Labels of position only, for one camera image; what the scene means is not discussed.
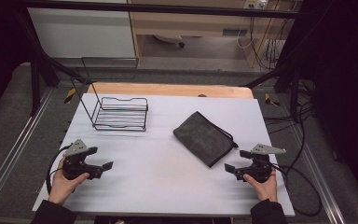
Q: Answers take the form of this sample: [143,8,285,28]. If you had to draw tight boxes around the person's left hand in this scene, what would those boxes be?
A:
[48,157,90,205]

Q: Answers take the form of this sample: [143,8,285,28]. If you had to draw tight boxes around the black wire rack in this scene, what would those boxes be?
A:
[70,56,149,133]

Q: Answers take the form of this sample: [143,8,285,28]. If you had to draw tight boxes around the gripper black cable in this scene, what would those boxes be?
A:
[45,144,73,195]
[270,162,323,217]

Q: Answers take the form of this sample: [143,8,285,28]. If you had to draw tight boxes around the white cabinet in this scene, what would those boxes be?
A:
[27,0,137,59]

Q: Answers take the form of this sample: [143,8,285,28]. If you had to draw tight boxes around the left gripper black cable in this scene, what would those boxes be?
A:
[45,144,73,195]

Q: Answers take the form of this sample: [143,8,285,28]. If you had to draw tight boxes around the wooden table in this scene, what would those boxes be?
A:
[87,82,255,100]

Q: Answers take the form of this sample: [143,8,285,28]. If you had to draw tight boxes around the white chair base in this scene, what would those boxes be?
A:
[153,33,186,49]

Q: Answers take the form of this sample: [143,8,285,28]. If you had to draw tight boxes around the light wooden desk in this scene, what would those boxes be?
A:
[126,0,293,69]

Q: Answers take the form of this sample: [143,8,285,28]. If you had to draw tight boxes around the dark grey towel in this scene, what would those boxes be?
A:
[172,111,240,169]

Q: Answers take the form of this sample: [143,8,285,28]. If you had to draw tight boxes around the black floor cables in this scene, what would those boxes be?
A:
[262,78,318,135]

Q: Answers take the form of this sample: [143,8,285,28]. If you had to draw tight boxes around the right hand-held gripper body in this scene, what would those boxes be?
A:
[234,143,287,184]

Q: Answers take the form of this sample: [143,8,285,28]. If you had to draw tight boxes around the hanging cable bundle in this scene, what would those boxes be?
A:
[236,7,295,70]

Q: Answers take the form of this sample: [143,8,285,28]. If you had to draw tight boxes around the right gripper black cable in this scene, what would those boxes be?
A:
[270,162,323,217]

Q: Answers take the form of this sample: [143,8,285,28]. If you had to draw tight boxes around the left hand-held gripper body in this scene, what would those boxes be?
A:
[62,138,103,181]

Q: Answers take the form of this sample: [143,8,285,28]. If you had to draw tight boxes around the black metal frame bar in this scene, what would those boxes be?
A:
[21,0,302,19]

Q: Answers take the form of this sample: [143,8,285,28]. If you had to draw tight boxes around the white power strip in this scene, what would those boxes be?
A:
[243,0,269,9]

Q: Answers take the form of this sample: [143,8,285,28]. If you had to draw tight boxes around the aluminium rail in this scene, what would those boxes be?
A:
[292,124,347,224]
[0,88,56,213]

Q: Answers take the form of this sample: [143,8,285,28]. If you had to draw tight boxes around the yellow black tape piece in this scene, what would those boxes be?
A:
[264,92,282,107]
[63,88,76,105]

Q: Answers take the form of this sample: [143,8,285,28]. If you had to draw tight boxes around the person's right hand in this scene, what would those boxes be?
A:
[242,167,278,203]

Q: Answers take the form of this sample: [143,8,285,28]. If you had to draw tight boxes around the black metal frame strut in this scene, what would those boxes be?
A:
[12,8,87,117]
[244,60,304,123]

